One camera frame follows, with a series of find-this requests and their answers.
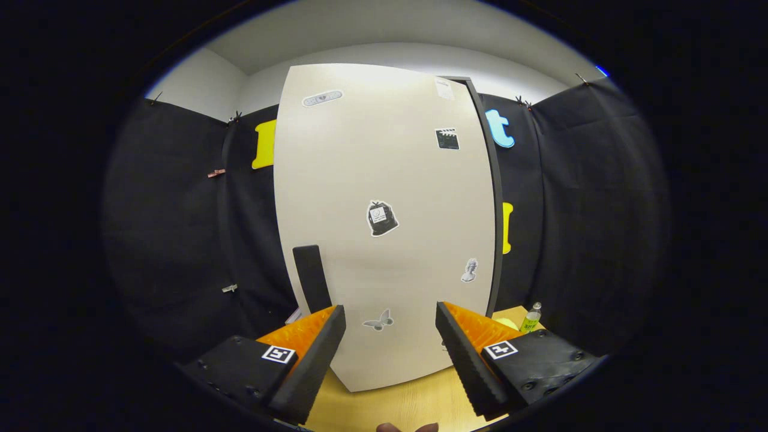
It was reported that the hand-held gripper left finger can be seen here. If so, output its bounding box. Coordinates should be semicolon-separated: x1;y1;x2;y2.
178;305;347;425

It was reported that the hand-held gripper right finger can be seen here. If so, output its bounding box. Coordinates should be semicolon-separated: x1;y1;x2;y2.
435;301;601;421

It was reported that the black door handle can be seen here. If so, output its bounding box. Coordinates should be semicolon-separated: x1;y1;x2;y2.
292;245;333;314

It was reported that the dark framed shoe cabinet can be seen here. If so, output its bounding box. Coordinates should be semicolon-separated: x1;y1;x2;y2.
441;76;505;319

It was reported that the beige shoe cabinet door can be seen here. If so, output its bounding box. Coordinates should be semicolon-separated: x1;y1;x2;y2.
273;63;499;394

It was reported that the green drink bottle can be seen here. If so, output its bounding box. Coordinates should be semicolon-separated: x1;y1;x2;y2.
520;302;542;334

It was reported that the black backdrop cloth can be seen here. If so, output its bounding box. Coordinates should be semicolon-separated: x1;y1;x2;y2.
102;75;670;367

